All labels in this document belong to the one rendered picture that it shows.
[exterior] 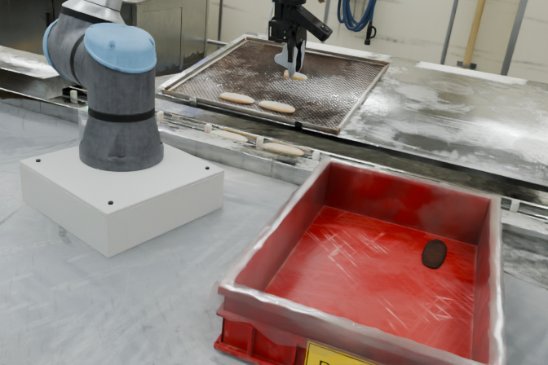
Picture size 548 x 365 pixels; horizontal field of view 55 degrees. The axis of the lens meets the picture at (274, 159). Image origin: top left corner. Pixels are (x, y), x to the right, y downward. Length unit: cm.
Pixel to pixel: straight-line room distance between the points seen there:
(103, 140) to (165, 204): 16
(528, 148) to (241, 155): 67
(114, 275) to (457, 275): 54
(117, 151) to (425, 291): 56
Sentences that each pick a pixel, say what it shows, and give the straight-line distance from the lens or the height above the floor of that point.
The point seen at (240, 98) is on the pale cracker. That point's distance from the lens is 139.
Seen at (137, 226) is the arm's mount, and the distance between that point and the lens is 87.
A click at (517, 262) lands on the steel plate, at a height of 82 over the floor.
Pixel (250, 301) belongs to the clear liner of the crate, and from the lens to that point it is 62.
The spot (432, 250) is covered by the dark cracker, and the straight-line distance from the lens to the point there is 95.
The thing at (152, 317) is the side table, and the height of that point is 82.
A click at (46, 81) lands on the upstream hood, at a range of 147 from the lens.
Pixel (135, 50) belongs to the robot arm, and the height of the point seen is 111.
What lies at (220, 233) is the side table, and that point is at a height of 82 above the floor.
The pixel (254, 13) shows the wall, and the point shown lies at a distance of 530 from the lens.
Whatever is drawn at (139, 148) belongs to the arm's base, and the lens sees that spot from 95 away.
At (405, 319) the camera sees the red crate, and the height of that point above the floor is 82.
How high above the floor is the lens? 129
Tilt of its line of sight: 22 degrees down
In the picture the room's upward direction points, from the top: 6 degrees clockwise
